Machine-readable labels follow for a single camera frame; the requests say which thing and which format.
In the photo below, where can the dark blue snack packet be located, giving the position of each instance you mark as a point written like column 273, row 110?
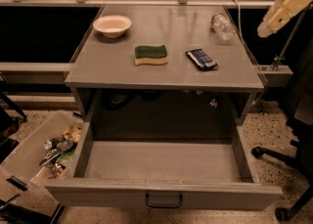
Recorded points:
column 201, row 60

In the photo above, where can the clear plastic bin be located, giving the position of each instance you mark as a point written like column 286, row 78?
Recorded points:
column 22, row 167

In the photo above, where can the white bowl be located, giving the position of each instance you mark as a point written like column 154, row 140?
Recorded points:
column 112, row 26

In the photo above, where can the clear plastic bottle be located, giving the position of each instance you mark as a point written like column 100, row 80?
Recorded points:
column 222, row 26

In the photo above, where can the black office chair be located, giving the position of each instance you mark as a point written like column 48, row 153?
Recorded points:
column 299, row 100

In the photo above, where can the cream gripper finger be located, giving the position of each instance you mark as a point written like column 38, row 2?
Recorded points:
column 279, row 14

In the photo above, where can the grey cabinet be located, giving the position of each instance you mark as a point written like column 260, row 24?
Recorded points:
column 167, row 47

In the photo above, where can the black drawer handle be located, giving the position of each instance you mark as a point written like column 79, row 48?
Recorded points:
column 167, row 201

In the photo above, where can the grey open drawer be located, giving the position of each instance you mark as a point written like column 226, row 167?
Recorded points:
column 214, row 174

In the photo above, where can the green and yellow sponge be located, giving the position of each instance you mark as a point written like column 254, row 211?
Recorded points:
column 151, row 55

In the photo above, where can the pile of snack wrappers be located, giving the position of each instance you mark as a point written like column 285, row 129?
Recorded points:
column 59, row 151

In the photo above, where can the metal stand pole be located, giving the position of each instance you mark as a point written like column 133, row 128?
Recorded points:
column 277, row 60

